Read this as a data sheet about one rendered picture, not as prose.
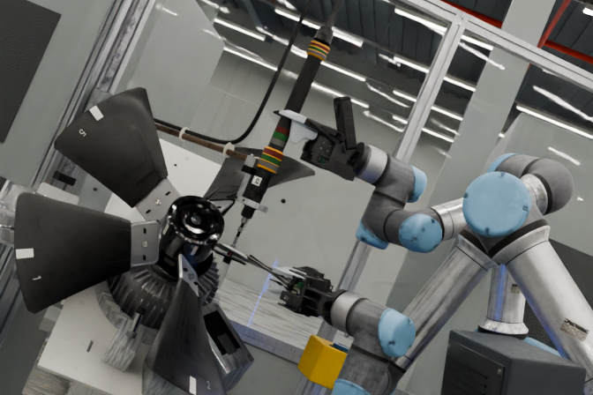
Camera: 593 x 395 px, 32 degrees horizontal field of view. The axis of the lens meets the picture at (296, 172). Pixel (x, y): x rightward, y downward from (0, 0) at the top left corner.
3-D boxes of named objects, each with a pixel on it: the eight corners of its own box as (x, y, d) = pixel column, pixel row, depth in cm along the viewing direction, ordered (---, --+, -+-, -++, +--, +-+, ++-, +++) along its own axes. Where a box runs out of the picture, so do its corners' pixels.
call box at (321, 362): (294, 373, 254) (311, 332, 255) (331, 388, 256) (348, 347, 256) (305, 386, 238) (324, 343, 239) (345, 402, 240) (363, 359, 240)
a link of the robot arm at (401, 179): (418, 209, 223) (434, 173, 223) (376, 189, 219) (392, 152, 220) (403, 205, 230) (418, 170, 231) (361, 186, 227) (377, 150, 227)
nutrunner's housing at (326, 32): (233, 212, 214) (320, 10, 217) (245, 218, 217) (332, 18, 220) (244, 217, 211) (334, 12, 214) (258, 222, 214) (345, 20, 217)
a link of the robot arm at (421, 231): (599, 211, 229) (415, 268, 208) (565, 203, 238) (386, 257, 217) (596, 160, 226) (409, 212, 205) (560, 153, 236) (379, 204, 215)
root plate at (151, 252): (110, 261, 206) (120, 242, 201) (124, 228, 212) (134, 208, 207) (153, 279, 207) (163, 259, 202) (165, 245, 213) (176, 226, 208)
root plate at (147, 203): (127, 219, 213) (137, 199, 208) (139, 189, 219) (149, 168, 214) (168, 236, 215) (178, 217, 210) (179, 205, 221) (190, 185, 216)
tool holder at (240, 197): (221, 194, 216) (241, 151, 216) (244, 204, 221) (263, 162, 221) (249, 205, 209) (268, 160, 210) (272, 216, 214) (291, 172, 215)
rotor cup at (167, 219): (135, 264, 210) (153, 229, 201) (155, 212, 220) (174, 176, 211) (201, 293, 212) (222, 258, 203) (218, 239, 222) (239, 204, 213)
